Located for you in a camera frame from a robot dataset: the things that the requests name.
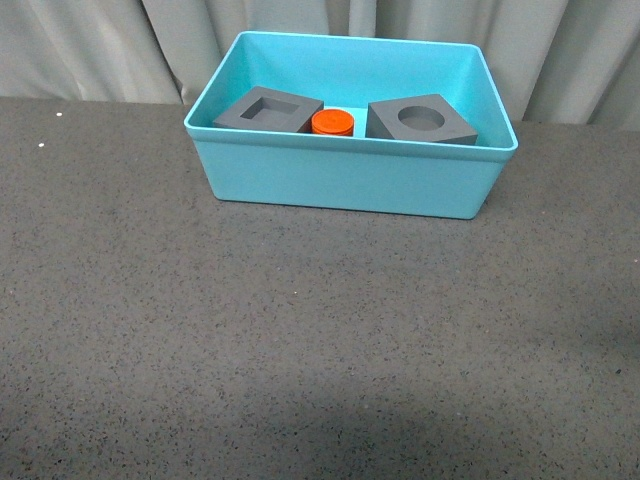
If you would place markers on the orange cylinder part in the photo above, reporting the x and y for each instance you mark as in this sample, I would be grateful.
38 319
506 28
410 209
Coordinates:
333 122

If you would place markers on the gray block with square hole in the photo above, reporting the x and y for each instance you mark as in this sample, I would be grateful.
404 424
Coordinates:
265 109

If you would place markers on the gray block with round hole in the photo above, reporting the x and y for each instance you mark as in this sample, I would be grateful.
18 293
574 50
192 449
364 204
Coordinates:
424 118

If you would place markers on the blue plastic box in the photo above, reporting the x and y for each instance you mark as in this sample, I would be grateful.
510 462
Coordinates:
355 173

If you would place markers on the white curtain backdrop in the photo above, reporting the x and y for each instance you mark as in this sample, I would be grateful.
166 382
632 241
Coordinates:
553 61

